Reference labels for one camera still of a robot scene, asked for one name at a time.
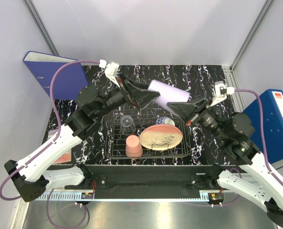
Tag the clear glass tumbler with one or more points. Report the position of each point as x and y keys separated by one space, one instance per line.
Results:
x=127 y=125

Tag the lavender plastic cup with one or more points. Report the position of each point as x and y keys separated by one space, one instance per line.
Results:
x=167 y=94

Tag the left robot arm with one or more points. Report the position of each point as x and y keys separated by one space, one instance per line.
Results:
x=31 y=176

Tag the purple ring binder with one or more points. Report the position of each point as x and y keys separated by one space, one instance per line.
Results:
x=69 y=81

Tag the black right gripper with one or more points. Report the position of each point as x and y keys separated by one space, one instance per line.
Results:
x=186 y=110

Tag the aluminium frame post left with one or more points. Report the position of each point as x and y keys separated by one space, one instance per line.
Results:
x=40 y=25

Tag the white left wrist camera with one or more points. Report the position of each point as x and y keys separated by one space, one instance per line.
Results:
x=110 y=70

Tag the blue ring binder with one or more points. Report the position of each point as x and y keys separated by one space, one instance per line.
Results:
x=272 y=102

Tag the white slotted cable duct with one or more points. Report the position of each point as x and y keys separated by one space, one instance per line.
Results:
x=67 y=196

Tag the pink plastic cup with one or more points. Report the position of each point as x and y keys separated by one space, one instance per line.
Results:
x=133 y=146

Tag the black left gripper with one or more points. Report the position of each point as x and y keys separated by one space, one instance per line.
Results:
x=138 y=95

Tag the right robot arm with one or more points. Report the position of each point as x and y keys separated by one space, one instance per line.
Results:
x=234 y=134

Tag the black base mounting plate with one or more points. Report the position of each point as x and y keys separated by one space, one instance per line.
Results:
x=150 y=182

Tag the aluminium frame post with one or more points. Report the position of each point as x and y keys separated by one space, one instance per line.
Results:
x=40 y=25
x=252 y=32

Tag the pink beige plate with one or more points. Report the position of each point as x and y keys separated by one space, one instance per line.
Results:
x=161 y=137

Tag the aluminium frame post right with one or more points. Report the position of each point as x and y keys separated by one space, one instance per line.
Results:
x=252 y=32

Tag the blue white patterned bowl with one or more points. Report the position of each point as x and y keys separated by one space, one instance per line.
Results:
x=165 y=120

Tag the picture card with red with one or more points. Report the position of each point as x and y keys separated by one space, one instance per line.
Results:
x=66 y=157

